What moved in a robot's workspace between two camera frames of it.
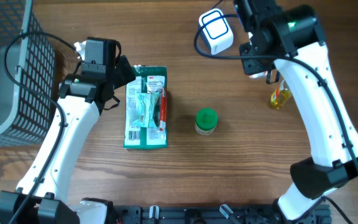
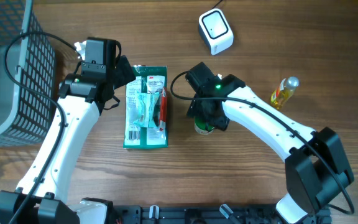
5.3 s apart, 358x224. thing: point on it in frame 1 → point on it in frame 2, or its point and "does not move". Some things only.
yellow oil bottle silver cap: [281, 96] does not move
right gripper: [249, 68] → [194, 109]
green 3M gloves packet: [146, 117] does not move
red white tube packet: [163, 109] does not move
